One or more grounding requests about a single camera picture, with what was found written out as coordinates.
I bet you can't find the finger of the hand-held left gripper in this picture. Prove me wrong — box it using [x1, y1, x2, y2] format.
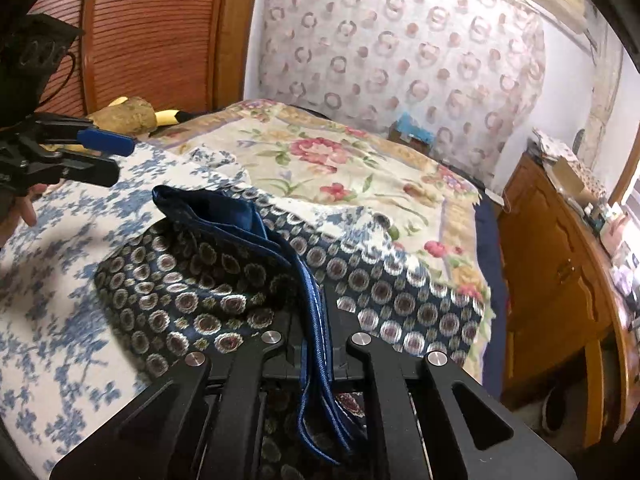
[29, 147, 122, 190]
[34, 112, 137, 157]

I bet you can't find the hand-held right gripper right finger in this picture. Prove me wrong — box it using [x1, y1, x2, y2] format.
[327, 285, 583, 480]

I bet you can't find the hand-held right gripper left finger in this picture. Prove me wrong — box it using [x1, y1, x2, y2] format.
[50, 317, 303, 480]

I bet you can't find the blue patterned satin robe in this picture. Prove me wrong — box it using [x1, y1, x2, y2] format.
[95, 185, 488, 480]

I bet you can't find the person's left hand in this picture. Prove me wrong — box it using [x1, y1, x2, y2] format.
[0, 182, 50, 253]

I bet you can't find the brown plush toy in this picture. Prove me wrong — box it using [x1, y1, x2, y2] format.
[91, 97, 157, 137]

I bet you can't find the yellow plush toy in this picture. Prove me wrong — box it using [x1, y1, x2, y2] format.
[106, 95, 185, 127]

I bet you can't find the navy bed sheet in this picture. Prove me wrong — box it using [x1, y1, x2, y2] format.
[474, 199, 512, 398]

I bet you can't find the wooden side cabinet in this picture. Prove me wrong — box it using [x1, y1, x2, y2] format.
[499, 152, 640, 448]

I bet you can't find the grey slipper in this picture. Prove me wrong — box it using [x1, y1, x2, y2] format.
[541, 384, 588, 437]

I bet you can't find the floral bed blanket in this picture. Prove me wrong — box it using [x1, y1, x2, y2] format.
[0, 100, 501, 463]

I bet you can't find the small blue box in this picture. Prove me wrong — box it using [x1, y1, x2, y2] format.
[389, 112, 435, 155]

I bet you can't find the cardboard box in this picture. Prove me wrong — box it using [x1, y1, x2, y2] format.
[545, 156, 602, 207]

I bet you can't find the patterned wrapped bundle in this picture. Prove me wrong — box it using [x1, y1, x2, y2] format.
[531, 127, 573, 162]

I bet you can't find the circle patterned pink curtain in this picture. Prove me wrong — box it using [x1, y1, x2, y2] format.
[256, 0, 547, 192]

